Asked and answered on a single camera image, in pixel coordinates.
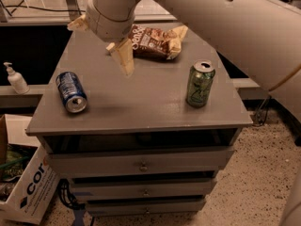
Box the black cables under cabinet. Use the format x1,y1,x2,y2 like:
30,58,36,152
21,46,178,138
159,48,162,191
56,179,87,211

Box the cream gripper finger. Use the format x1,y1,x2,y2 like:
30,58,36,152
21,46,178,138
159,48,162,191
67,14,89,31
106,39,135,76

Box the grey metal rail frame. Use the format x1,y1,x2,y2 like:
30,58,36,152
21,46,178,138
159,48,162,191
0,0,177,26

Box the grey drawer cabinet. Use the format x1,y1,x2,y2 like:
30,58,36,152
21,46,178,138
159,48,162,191
26,32,252,216

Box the green soda can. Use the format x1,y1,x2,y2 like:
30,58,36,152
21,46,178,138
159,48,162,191
186,59,215,107

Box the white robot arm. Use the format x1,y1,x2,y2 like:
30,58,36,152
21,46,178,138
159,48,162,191
68,0,301,120

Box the blue pepsi can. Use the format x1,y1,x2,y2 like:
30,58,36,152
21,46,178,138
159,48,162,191
55,72,87,113

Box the white cardboard box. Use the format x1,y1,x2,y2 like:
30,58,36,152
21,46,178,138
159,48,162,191
0,114,59,224

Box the white pump bottle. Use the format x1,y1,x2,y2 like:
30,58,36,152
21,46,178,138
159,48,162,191
4,62,29,94

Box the black cable on floor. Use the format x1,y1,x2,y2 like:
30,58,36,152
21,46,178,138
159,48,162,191
0,0,87,14

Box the brown chip bag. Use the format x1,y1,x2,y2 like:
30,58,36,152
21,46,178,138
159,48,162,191
129,24,188,60

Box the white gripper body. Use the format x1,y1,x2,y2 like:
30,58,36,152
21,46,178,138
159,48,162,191
86,0,135,42

